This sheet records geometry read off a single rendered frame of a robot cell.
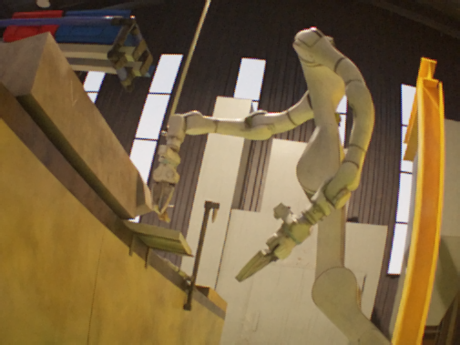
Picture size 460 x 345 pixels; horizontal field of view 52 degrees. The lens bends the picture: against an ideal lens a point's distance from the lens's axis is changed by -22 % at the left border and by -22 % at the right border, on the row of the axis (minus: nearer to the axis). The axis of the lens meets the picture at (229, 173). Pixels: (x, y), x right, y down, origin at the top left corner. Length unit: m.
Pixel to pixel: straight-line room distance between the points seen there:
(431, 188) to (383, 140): 6.71
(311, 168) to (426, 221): 3.70
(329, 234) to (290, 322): 5.68
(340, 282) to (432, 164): 4.08
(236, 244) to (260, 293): 0.80
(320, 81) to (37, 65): 1.13
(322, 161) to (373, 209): 9.79
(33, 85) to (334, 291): 1.09
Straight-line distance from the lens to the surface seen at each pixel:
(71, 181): 1.57
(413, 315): 5.27
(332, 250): 1.81
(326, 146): 1.89
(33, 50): 1.38
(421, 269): 5.35
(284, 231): 1.65
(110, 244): 1.91
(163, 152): 2.29
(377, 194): 11.73
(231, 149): 8.17
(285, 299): 7.53
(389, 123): 12.47
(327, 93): 2.05
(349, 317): 1.70
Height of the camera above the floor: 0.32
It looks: 20 degrees up
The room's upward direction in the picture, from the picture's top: 11 degrees clockwise
